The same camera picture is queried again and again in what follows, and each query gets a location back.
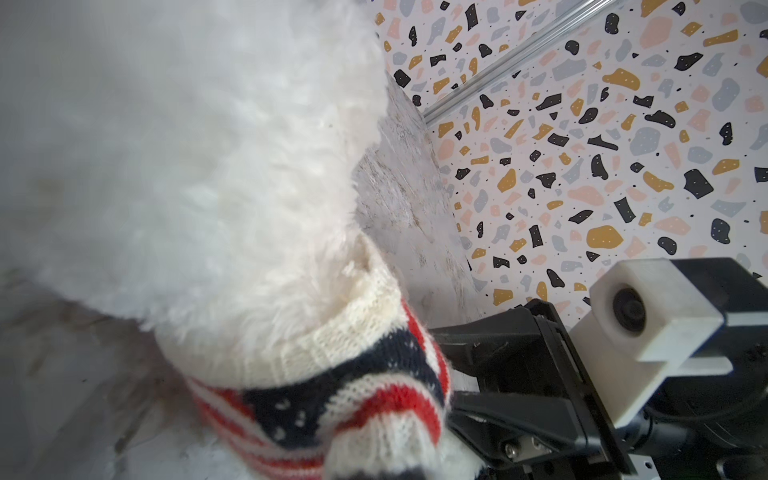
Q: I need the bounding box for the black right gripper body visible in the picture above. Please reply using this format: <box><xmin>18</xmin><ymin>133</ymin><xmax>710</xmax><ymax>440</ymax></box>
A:
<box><xmin>431</xmin><ymin>299</ymin><xmax>636</xmax><ymax>479</ymax></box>

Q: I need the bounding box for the red white striped knit sweater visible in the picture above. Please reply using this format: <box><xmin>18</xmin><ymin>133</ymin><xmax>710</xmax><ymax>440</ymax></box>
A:
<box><xmin>156</xmin><ymin>234</ymin><xmax>452</xmax><ymax>479</ymax></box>

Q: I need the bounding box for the white plush teddy bear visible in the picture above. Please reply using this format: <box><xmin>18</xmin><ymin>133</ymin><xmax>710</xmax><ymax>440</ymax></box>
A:
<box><xmin>1</xmin><ymin>1</ymin><xmax>484</xmax><ymax>479</ymax></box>

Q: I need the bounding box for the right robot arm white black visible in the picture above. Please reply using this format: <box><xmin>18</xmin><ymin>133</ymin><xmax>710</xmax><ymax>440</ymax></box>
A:
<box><xmin>434</xmin><ymin>258</ymin><xmax>767</xmax><ymax>479</ymax></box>

